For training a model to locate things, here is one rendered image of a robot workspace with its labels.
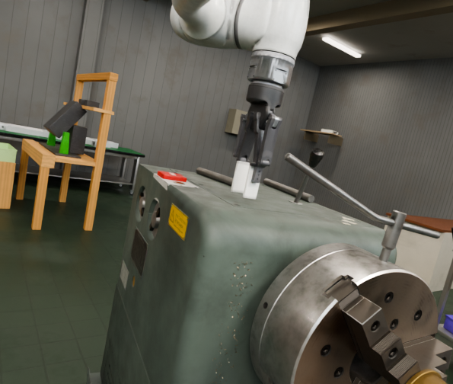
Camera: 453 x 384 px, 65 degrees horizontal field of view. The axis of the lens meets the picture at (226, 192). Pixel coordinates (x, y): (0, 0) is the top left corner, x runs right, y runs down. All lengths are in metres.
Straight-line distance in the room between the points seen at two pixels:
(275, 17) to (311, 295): 0.51
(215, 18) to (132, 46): 7.26
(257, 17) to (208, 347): 0.62
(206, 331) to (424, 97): 8.55
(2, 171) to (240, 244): 4.57
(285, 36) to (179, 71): 7.65
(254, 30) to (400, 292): 0.54
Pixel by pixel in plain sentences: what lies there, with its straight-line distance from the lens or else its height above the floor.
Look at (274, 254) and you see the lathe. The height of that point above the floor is 1.20.
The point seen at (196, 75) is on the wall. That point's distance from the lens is 8.55.
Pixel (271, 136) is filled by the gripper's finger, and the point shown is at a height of 1.40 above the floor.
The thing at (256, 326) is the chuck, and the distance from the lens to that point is 0.64.
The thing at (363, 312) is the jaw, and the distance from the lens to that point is 0.56.
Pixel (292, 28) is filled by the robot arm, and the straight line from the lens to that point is 0.76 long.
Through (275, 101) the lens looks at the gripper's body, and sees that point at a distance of 0.74.
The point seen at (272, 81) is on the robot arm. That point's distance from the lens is 0.74.
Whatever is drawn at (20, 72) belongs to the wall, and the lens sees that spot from 7.53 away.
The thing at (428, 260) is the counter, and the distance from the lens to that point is 5.51.
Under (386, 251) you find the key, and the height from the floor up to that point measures 1.25.
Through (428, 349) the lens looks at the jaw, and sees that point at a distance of 0.72.
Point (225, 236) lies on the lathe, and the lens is 0.60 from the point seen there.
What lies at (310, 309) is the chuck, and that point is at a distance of 0.56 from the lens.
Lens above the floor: 1.37
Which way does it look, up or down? 8 degrees down
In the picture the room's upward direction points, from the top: 12 degrees clockwise
